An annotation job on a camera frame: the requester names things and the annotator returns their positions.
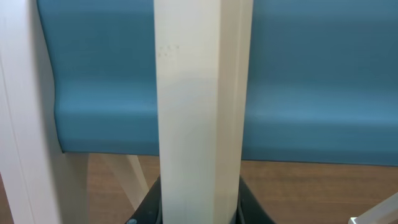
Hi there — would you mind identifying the white pipette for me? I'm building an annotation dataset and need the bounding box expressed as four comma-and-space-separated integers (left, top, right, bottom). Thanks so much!
153, 0, 254, 224

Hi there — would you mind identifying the white and blue stand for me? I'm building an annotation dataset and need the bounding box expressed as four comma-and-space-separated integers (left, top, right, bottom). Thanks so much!
0, 0, 398, 224

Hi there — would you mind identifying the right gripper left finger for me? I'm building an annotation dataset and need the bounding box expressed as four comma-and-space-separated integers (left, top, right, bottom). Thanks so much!
126, 175, 162, 224

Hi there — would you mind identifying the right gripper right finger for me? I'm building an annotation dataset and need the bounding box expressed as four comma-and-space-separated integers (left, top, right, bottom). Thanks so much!
238, 175, 277, 224

